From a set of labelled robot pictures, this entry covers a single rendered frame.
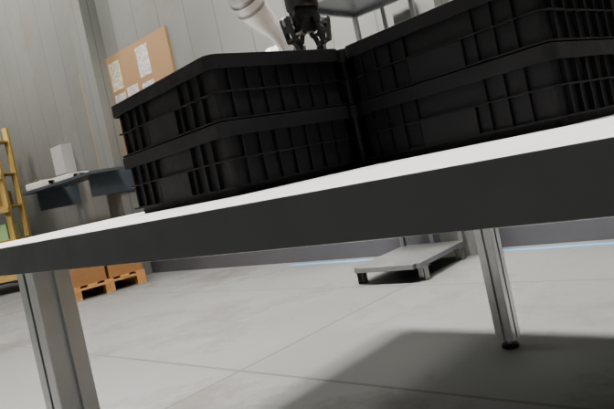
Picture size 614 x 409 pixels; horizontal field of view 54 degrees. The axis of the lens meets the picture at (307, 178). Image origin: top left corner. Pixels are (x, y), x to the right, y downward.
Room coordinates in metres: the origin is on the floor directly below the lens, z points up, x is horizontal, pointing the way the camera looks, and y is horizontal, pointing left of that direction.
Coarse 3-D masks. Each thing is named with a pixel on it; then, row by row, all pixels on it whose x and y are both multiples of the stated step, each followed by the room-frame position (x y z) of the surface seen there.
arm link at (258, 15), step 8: (256, 0) 1.70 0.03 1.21; (264, 0) 1.73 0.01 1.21; (248, 8) 1.70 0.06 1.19; (256, 8) 1.70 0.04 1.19; (264, 8) 1.72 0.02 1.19; (240, 16) 1.72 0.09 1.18; (248, 16) 1.71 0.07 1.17; (256, 16) 1.72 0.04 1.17; (264, 16) 1.73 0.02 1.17; (272, 16) 1.75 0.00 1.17; (248, 24) 1.74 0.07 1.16; (256, 24) 1.73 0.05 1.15; (264, 24) 1.74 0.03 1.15; (272, 24) 1.75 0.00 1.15; (264, 32) 1.75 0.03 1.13; (272, 32) 1.76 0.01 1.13; (280, 32) 1.78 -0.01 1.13; (272, 40) 1.77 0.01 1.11; (280, 40) 1.78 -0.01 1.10; (280, 48) 1.79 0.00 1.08; (288, 48) 1.80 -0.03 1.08
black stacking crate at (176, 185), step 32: (224, 128) 0.97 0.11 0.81; (256, 128) 1.01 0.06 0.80; (288, 128) 1.06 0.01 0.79; (320, 128) 1.10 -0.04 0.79; (128, 160) 1.24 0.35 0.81; (160, 160) 1.16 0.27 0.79; (192, 160) 1.06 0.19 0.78; (224, 160) 0.98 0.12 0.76; (256, 160) 1.01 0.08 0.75; (288, 160) 1.05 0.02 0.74; (320, 160) 1.10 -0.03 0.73; (352, 160) 1.15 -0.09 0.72; (160, 192) 1.18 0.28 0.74; (192, 192) 1.08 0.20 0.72; (224, 192) 1.02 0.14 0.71
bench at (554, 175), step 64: (576, 128) 0.61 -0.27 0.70; (256, 192) 0.92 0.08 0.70; (320, 192) 0.43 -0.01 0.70; (384, 192) 0.40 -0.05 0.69; (448, 192) 0.37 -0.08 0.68; (512, 192) 0.34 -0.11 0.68; (576, 192) 0.31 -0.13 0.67; (0, 256) 0.86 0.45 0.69; (64, 256) 0.73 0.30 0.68; (128, 256) 0.63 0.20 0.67; (192, 256) 0.55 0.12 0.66; (64, 320) 0.95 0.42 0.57; (512, 320) 1.99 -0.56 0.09; (64, 384) 0.93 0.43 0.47
